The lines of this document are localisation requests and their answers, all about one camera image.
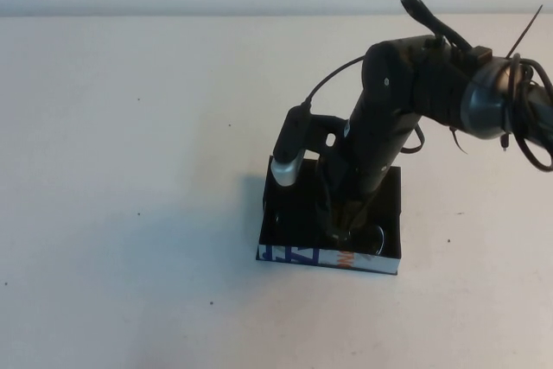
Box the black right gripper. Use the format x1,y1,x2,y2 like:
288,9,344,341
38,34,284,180
316,143,393,242

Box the black glasses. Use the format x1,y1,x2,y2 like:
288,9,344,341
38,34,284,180
268,212,389,256

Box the black cardboard box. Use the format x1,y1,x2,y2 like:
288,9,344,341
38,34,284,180
257,155,404,277

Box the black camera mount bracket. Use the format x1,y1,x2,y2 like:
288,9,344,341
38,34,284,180
308,113,349,159

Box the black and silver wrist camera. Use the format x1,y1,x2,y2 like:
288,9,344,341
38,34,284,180
269,105,313,188

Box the thin black camera cable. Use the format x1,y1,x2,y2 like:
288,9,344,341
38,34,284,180
304,54,368,107

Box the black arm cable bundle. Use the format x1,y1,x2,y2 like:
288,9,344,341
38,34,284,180
500,54,553,172

